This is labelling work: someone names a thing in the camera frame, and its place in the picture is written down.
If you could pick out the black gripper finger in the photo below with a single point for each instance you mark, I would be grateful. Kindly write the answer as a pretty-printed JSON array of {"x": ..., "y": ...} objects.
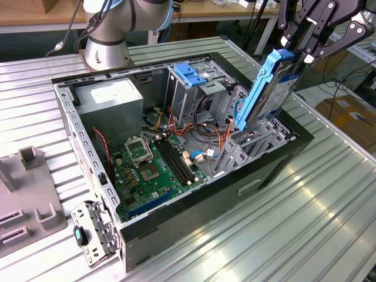
[
  {"x": 346, "y": 41},
  {"x": 283, "y": 17}
]

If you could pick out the hard disk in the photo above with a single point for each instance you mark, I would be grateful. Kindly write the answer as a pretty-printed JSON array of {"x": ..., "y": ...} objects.
[{"x": 271, "y": 100}]

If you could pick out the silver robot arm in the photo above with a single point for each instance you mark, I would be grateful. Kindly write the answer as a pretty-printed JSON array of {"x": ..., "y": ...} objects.
[{"x": 102, "y": 50}]

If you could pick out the metal disk bay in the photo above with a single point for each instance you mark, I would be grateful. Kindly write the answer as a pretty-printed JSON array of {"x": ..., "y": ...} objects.
[{"x": 258, "y": 141}]

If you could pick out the small white box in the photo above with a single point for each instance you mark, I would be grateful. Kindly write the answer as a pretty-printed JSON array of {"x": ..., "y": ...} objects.
[
  {"x": 271, "y": 3},
  {"x": 246, "y": 3}
]

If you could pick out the black tripod stand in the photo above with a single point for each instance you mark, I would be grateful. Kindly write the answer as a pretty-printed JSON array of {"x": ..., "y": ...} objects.
[{"x": 259, "y": 17}]

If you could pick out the wooden desk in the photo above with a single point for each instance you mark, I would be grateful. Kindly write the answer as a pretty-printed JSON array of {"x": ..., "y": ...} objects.
[{"x": 235, "y": 11}]

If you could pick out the labelled cardboard box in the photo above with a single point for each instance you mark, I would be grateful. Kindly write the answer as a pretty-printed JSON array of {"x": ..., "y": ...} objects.
[{"x": 346, "y": 117}]

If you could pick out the blue plastic drive latch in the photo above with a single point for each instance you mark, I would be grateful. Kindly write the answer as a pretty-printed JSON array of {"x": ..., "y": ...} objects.
[{"x": 188, "y": 75}]

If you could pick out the RAM slot white clips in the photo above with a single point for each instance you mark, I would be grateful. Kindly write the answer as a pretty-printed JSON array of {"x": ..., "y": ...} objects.
[
  {"x": 175, "y": 161},
  {"x": 183, "y": 161}
]

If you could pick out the grey power supply unit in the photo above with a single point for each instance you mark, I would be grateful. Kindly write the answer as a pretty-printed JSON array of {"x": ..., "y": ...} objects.
[{"x": 111, "y": 117}]

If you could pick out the black open PC case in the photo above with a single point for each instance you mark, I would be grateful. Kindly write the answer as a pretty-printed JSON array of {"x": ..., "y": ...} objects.
[{"x": 205, "y": 205}]

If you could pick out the CPU socket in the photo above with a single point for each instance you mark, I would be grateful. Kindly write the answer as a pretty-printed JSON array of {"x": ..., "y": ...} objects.
[{"x": 149, "y": 173}]

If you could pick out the green motherboard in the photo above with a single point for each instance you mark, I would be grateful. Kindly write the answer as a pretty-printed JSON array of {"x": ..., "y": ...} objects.
[{"x": 155, "y": 188}]

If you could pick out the blue expansion slot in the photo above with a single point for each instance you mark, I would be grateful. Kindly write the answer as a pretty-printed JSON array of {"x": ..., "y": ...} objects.
[{"x": 152, "y": 202}]

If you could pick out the black teal latch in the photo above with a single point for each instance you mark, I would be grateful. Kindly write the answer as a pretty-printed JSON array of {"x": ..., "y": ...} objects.
[{"x": 78, "y": 235}]

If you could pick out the grey parts rack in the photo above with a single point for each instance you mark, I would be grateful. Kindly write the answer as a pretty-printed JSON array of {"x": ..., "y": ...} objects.
[{"x": 29, "y": 188}]

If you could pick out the metal card retention bracket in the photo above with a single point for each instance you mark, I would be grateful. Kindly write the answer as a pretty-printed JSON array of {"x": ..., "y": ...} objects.
[{"x": 88, "y": 210}]

